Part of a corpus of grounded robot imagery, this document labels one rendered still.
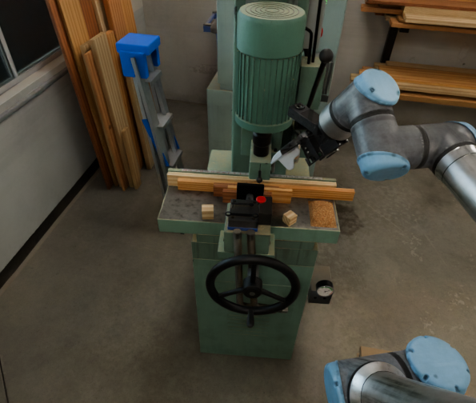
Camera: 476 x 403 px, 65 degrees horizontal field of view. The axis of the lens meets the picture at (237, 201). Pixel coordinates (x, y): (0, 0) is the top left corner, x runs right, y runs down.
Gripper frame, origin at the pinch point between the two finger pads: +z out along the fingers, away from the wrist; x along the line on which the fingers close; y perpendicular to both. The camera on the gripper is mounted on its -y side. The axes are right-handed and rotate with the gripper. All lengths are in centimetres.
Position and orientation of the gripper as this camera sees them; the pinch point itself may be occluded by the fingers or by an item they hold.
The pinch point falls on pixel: (289, 153)
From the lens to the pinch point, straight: 109.1
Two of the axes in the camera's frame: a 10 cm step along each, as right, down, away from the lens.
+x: 8.1, -3.7, 4.6
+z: -3.6, 3.1, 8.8
